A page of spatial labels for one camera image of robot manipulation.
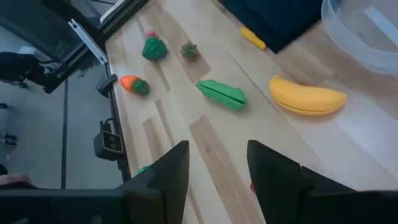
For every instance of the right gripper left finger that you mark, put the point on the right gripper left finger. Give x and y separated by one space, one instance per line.
164 193

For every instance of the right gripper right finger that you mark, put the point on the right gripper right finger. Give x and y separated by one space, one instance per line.
286 193

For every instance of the red toy tomato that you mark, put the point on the red toy tomato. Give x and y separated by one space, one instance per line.
252 187

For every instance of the yellow toy banana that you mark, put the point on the yellow toy banana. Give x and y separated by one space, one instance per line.
304 96

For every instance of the large green toy pepper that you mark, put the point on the large green toy pepper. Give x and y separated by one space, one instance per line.
133 85

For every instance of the red toy strawberry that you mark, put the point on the red toy strawberry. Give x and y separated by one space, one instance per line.
189 51

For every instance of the green ridged toy vegetable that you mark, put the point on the green ridged toy vegetable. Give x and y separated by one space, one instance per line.
154 48

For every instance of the yellow toy corn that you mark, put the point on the yellow toy corn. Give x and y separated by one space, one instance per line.
252 37

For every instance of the small green toy produce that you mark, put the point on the small green toy produce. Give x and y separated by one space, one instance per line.
141 170

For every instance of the black table clamp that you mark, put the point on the black table clamp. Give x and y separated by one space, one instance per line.
106 84

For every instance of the clear plastic container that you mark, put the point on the clear plastic container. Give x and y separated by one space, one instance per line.
348 49

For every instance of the silver aluminium extrusion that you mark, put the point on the silver aluminium extrusion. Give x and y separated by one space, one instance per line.
88 42

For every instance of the dark blue folded cloth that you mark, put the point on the dark blue folded cloth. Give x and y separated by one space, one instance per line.
273 21

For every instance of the black box camera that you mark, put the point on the black box camera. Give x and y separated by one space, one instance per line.
109 144

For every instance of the black table frame rail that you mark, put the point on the black table frame rail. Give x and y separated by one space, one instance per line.
113 102

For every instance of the black rig frame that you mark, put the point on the black rig frame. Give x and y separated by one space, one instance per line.
37 28

